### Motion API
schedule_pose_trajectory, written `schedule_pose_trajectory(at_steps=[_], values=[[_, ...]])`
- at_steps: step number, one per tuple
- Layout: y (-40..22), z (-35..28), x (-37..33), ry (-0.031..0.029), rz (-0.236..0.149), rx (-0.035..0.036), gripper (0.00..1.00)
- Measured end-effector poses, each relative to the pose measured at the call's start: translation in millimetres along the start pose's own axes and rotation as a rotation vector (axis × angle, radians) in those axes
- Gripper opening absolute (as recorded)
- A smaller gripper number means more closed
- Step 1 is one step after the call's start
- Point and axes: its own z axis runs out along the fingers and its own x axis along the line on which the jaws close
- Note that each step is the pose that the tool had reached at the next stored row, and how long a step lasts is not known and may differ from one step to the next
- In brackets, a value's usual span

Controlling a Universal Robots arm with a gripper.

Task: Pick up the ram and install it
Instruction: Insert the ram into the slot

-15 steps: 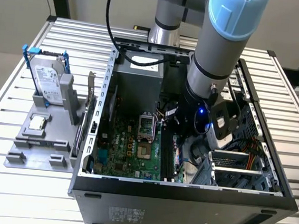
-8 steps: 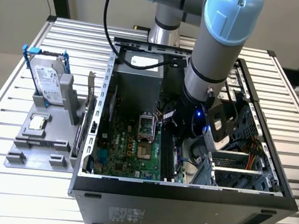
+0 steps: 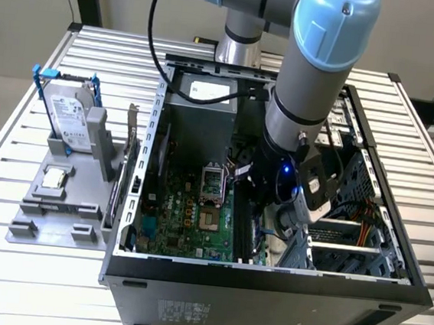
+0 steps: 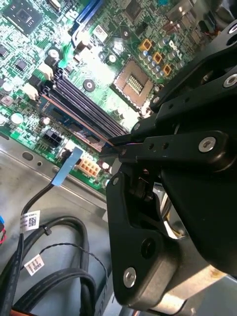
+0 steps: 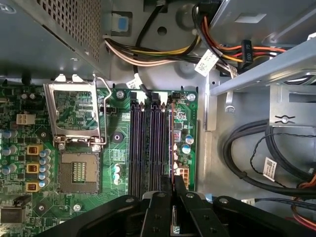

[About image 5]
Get yellow black white wire bundle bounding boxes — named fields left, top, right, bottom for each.
left=102, top=34, right=207, bottom=67

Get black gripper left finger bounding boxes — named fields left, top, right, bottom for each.
left=40, top=174, right=173, bottom=237

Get metal socket cover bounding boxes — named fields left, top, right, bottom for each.
left=43, top=73, right=104, bottom=145

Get CPU socket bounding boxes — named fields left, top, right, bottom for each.
left=59, top=150, right=102, bottom=196

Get thick black cables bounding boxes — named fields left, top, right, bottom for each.
left=222, top=119, right=316, bottom=198

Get green motherboard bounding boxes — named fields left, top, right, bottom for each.
left=0, top=79, right=199, bottom=237

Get thin black wire with label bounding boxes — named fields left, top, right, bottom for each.
left=249, top=133, right=316, bottom=191

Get thin black cable with label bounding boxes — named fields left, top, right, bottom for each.
left=125, top=3, right=165, bottom=99

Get black square chip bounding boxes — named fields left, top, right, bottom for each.
left=0, top=207, right=27, bottom=224

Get red orange yellow wire bundle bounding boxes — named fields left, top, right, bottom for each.
left=290, top=172, right=316, bottom=224

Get beige multi-pin power socket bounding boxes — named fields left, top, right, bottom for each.
left=178, top=167, right=190, bottom=186

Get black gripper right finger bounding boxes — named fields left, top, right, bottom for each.
left=174, top=175, right=316, bottom=237

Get wire locking lever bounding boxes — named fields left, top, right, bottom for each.
left=93, top=73, right=112, bottom=146

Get white four-pin power socket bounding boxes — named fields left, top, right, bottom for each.
left=16, top=113, right=34, bottom=125

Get metal drive bay cage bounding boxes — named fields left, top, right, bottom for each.
left=208, top=0, right=316, bottom=128

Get blue release tab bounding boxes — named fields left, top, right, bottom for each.
left=111, top=11, right=133, bottom=37

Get orange red yellow drive wires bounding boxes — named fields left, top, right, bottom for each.
left=192, top=3, right=288, bottom=75

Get yellow-framed inductor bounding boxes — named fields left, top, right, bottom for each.
left=25, top=163, right=40, bottom=174
left=26, top=145, right=40, bottom=156
left=25, top=182, right=40, bottom=194

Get RAM slot with black latches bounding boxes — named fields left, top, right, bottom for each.
left=129, top=91, right=139, bottom=196
left=150, top=91, right=159, bottom=193

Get RAM slot with white latches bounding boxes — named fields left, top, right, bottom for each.
left=158, top=101, right=166, bottom=178
left=137, top=101, right=147, bottom=198

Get grey power supply unit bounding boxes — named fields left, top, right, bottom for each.
left=0, top=0, right=112, bottom=79

